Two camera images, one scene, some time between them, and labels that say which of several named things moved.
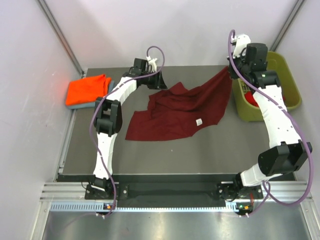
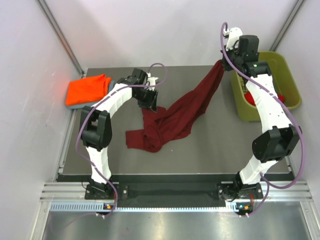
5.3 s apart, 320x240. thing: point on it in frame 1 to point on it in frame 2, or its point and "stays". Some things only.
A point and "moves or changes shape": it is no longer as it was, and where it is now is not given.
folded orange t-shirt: (87, 90) stays
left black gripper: (158, 82) to (151, 103)
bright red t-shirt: (250, 98) stays
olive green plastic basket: (245, 111) stays
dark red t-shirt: (178, 113) moves or changes shape
